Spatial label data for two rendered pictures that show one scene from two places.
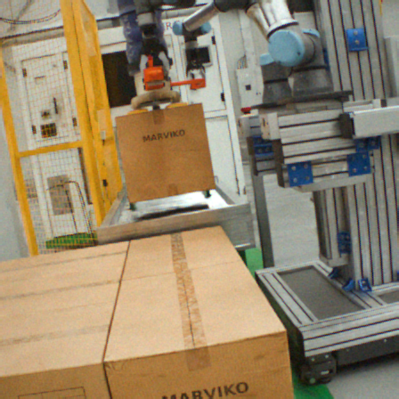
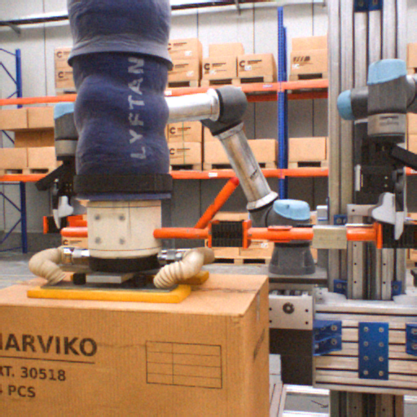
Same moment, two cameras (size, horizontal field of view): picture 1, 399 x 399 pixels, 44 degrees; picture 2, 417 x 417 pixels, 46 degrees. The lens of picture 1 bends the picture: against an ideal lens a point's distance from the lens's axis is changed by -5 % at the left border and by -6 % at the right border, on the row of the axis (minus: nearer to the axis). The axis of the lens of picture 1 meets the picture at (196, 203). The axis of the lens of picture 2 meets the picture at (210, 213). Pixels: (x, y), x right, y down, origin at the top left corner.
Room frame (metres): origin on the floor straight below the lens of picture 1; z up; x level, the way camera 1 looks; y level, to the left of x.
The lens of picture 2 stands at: (2.11, 1.17, 1.32)
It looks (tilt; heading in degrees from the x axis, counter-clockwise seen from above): 3 degrees down; 286
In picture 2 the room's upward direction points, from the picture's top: 1 degrees counter-clockwise
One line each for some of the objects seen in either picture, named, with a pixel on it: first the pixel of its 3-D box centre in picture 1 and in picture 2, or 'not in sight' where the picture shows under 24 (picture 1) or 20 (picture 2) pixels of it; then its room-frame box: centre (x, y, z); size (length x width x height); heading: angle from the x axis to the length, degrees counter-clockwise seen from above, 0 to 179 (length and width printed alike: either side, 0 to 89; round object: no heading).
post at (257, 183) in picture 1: (260, 202); not in sight; (2.86, -0.36, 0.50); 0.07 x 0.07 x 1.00; 3
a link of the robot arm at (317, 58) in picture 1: (305, 49); not in sight; (1.81, -0.47, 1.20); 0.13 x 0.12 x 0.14; 144
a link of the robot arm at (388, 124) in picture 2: (146, 20); (386, 127); (2.05, 0.08, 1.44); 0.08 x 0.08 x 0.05
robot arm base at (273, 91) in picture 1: (277, 90); (291, 256); (2.31, -0.44, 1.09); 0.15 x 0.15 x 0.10
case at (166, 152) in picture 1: (164, 150); (133, 370); (2.62, 0.12, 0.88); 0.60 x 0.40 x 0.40; 3
